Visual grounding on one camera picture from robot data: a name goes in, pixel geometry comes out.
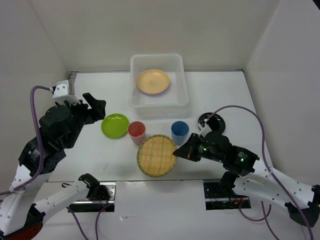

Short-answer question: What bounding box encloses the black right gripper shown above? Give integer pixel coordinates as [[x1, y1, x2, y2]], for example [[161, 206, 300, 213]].
[[172, 132, 224, 162]]

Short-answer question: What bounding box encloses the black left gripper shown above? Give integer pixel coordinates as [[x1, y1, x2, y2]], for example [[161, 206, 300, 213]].
[[61, 91, 107, 148]]

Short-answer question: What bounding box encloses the green plastic plate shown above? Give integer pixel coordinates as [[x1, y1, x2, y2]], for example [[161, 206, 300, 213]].
[[101, 113, 130, 139]]

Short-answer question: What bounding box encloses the round bamboo woven tray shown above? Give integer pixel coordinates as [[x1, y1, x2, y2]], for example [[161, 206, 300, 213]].
[[136, 134, 177, 178]]

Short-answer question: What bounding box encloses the orange plastic plate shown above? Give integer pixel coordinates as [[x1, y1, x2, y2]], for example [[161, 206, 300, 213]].
[[136, 69, 170, 94]]

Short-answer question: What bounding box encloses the purple plastic plate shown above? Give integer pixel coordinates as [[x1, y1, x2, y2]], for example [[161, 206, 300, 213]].
[[138, 88, 169, 97]]

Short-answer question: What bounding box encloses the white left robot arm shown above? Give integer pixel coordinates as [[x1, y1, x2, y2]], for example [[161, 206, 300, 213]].
[[0, 93, 110, 240]]

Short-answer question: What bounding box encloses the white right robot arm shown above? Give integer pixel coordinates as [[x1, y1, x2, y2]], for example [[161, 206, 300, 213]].
[[173, 131, 320, 227]]

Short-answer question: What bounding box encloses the translucent white plastic bin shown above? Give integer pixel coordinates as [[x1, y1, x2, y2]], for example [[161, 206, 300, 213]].
[[128, 53, 190, 119]]

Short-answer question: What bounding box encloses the blue plastic cup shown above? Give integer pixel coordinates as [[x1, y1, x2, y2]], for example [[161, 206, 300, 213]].
[[171, 121, 190, 146]]

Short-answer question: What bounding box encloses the black glossy plate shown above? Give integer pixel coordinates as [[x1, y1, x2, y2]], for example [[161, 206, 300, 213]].
[[197, 112, 226, 134]]

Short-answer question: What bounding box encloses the red plastic cup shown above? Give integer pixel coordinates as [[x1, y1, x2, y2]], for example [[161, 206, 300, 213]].
[[127, 121, 146, 146]]

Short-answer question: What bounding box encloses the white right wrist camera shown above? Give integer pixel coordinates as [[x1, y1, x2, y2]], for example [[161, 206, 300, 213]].
[[197, 121, 212, 138]]

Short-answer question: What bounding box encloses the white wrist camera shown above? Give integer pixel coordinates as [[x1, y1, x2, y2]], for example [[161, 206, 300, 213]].
[[197, 121, 212, 138], [52, 79, 80, 105]]

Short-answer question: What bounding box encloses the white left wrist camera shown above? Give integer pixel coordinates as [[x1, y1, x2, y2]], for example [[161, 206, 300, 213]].
[[52, 79, 80, 105]]

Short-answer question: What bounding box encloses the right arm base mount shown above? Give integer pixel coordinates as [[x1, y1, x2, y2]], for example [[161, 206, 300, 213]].
[[203, 180, 251, 211]]

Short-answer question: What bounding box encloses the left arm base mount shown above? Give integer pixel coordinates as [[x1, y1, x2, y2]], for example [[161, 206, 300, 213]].
[[69, 181, 116, 213]]

